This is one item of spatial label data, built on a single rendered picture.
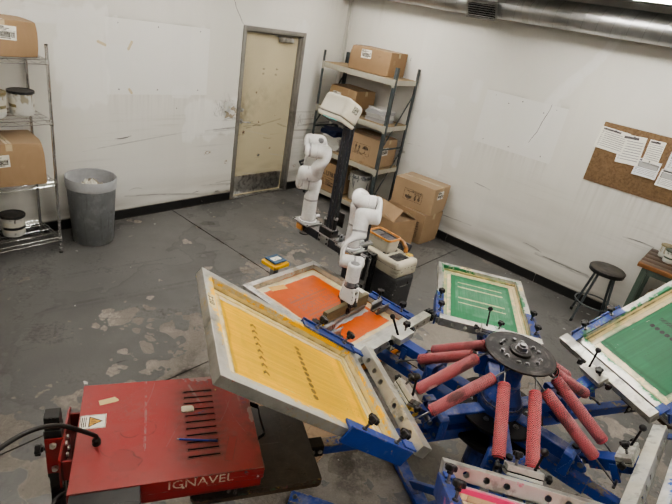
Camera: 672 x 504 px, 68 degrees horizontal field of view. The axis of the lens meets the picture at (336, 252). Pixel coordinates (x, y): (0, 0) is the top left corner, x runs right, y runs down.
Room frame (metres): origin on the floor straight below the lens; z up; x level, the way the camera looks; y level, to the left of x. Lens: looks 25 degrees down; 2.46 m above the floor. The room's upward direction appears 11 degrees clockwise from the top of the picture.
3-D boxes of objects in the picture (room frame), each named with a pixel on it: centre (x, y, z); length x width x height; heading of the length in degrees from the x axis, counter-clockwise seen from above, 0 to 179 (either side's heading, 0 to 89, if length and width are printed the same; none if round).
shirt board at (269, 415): (1.54, -0.23, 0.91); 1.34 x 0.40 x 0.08; 113
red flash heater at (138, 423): (1.25, 0.46, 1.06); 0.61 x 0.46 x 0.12; 113
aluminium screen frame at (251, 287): (2.43, 0.00, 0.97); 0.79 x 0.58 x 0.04; 53
